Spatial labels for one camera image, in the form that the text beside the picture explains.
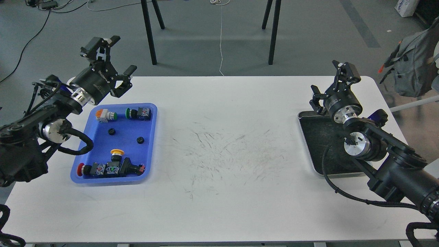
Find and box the black stand leg right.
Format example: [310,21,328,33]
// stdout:
[261,0,282,65]

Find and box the white cord on floor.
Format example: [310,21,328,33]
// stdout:
[210,0,230,77]

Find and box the grey backpack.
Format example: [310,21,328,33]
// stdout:
[378,17,439,97]

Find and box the black switch block red connector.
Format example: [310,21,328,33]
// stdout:
[104,156,146,178]

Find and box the red push button switch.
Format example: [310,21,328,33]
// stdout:
[76,163,106,178]

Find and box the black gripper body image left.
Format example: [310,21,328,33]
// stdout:
[70,66,118,105]

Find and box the green push button switch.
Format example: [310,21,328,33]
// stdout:
[125,107,153,121]

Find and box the yellow mushroom push button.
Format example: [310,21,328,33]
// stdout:
[110,149,125,162]

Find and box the silver metal tray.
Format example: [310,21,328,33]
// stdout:
[298,111,364,177]

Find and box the white switch orange green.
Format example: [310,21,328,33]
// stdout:
[95,108,118,122]

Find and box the blue plastic tray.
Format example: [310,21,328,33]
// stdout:
[70,103,158,186]

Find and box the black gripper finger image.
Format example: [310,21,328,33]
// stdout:
[309,85,328,115]
[331,60,361,90]
[80,35,120,69]
[111,65,138,98]

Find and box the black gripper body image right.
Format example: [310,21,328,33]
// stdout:
[324,87,363,123]

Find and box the black cable on floor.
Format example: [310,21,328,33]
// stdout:
[0,0,90,84]

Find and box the white box corner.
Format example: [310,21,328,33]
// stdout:
[394,0,420,18]

